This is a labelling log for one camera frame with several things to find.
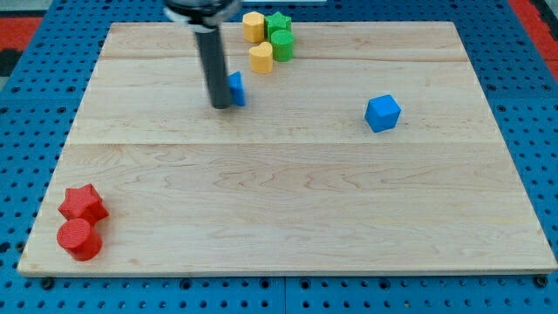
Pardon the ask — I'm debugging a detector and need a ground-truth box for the green cylinder block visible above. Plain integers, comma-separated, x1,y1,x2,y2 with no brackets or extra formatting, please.
270,30,295,62

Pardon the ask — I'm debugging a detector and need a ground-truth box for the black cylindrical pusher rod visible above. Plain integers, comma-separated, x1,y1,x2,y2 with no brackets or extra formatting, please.
195,27,232,110

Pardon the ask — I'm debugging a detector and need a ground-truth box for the green star block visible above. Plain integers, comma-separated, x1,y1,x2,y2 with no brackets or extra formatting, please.
264,11,292,40

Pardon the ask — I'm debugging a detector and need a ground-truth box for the wooden board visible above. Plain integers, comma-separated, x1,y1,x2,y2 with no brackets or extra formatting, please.
18,22,557,277

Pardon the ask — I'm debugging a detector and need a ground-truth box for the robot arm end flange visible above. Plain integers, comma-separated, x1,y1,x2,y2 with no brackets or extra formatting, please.
163,0,242,32

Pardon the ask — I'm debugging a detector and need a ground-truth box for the yellow heart block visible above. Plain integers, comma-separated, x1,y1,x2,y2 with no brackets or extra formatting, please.
248,42,274,74

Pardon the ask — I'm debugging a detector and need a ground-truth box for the red star block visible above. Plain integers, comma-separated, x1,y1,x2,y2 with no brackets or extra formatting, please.
58,184,109,226

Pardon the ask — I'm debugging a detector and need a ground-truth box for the yellow hexagon block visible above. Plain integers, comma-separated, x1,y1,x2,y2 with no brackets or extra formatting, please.
242,11,265,43

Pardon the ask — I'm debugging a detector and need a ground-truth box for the blue triangle block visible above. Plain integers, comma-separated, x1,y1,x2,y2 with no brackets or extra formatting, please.
228,72,246,106

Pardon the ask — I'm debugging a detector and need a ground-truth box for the red cylinder block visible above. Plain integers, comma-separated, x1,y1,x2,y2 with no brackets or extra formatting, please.
57,218,102,262

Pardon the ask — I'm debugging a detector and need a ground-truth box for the blue cube block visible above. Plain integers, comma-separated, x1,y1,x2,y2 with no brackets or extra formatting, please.
364,94,401,133

